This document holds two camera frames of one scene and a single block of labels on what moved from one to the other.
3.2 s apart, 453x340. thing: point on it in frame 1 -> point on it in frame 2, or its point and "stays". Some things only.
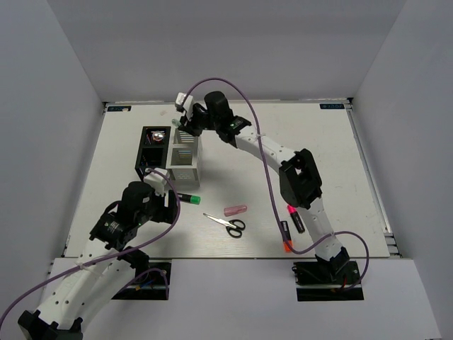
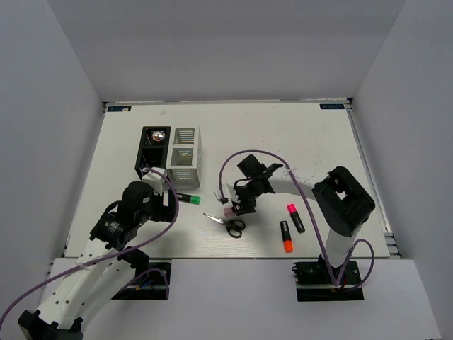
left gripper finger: [170, 212] stays
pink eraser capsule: [234, 210] stays
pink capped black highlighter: [296, 218] stays
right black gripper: [190, 125] -> [243, 207]
